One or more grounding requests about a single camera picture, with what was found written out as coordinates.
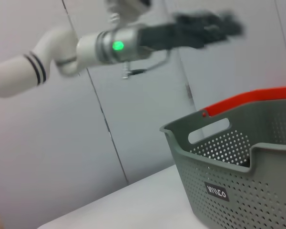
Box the left gripper cable with plug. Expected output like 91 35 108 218
120 47 172 81

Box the orange basket handle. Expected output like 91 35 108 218
201 85 286 117

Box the grey-green perforated storage basket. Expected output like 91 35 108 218
159 98 286 229

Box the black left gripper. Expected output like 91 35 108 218
138 9 245 52

